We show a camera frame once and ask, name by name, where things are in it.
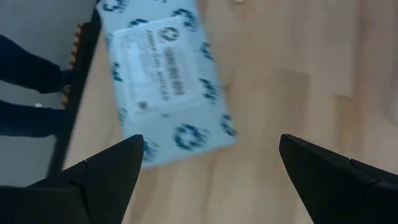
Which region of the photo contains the black metal table frame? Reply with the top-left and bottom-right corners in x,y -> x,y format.
45,7 -> 103,187

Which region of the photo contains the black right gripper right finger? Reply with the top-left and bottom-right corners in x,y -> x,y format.
279,133 -> 398,224

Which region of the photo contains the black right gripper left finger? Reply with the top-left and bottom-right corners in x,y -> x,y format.
0,134 -> 145,224

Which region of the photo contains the white printed wipes packet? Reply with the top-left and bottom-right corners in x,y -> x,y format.
95,0 -> 239,169

